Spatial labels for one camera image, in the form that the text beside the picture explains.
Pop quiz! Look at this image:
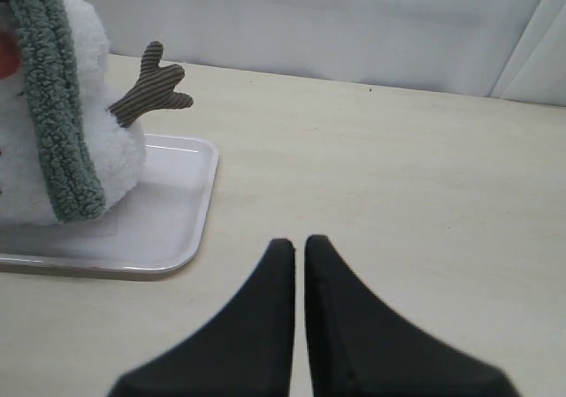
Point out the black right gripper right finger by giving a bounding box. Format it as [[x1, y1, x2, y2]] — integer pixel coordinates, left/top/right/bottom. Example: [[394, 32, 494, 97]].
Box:
[[304, 235, 519, 396]]

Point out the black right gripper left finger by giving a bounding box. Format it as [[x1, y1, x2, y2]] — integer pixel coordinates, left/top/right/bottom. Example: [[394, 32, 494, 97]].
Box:
[[110, 238, 295, 396]]

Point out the green knitted scarf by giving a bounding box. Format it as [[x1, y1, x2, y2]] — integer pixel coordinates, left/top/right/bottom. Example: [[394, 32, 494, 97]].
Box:
[[8, 0, 106, 223]]

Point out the white plush snowman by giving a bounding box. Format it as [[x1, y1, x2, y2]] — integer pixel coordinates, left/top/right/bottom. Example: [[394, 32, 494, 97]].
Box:
[[1, 0, 193, 225]]

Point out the white square plastic tray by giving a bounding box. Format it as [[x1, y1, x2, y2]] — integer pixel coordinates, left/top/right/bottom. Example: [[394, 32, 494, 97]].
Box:
[[1, 134, 219, 280]]

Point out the white backdrop curtain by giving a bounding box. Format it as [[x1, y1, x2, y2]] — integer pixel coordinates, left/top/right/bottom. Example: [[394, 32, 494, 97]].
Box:
[[88, 0, 565, 105]]

